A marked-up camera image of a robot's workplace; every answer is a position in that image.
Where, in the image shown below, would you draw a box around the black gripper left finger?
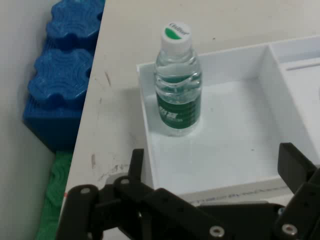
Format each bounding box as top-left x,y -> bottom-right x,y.
56,148 -> 234,240

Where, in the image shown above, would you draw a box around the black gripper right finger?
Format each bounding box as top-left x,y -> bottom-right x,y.
273,142 -> 320,240

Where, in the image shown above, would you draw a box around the green label water bottle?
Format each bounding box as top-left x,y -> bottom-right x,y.
154,21 -> 202,138

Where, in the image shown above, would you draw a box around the green foam puzzle mat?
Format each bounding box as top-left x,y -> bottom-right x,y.
34,149 -> 76,240

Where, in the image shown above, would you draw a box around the white and blue cardboard box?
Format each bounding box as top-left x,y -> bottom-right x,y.
136,34 -> 320,198

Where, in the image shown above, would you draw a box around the blue foam puzzle mat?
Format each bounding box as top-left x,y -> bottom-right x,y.
22,47 -> 96,153
45,0 -> 106,52

